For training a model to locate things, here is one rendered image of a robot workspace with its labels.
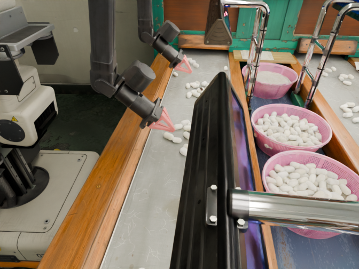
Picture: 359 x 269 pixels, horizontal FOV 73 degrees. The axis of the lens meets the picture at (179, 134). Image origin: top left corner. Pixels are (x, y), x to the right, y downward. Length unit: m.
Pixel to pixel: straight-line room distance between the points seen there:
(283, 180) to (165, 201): 0.35
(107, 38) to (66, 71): 2.19
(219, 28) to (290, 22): 0.89
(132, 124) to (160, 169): 0.22
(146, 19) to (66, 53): 1.76
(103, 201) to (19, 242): 0.72
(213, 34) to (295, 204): 0.60
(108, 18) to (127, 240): 0.50
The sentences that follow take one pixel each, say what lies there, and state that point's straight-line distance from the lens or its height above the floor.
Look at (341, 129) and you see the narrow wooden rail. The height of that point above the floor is 0.76.
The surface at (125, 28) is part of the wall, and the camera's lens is 2.45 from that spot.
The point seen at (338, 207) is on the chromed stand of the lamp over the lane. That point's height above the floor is 1.12.
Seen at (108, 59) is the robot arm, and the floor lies 1.04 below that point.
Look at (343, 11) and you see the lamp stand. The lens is 1.03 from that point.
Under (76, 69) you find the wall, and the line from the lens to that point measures 2.76.
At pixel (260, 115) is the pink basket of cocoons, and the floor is 0.74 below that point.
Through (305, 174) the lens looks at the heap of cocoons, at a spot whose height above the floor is 0.73.
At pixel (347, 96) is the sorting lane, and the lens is 1.31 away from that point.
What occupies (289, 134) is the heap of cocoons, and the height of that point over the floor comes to 0.74.
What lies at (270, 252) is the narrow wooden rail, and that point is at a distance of 0.58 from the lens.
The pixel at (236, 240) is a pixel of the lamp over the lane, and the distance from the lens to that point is 0.17.
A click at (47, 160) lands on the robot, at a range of 1.61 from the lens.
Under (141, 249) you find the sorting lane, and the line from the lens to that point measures 0.59.
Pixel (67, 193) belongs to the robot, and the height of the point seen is 0.28.
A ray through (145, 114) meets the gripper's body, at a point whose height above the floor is 0.88.
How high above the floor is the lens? 1.26
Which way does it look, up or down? 38 degrees down
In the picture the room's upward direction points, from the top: straight up
